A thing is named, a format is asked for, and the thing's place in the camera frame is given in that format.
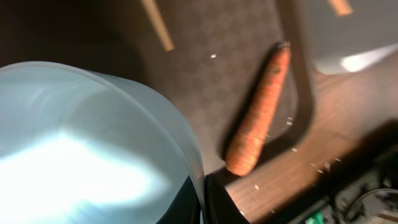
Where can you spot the brown serving tray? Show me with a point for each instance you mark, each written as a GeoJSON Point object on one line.
{"type": "Point", "coordinates": [220, 49]}

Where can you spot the light blue rice bowl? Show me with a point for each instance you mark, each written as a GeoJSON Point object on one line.
{"type": "Point", "coordinates": [83, 147]}

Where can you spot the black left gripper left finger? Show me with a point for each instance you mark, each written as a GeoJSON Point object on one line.
{"type": "Point", "coordinates": [185, 208]}

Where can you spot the orange carrot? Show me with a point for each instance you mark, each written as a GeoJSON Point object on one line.
{"type": "Point", "coordinates": [246, 146]}

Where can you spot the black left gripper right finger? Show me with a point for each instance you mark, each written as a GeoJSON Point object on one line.
{"type": "Point", "coordinates": [220, 207]}

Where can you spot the left wooden chopstick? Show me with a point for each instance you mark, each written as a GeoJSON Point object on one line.
{"type": "Point", "coordinates": [152, 10]}

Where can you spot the grey plastic dishwasher rack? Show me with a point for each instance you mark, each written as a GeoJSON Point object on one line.
{"type": "Point", "coordinates": [349, 36]}

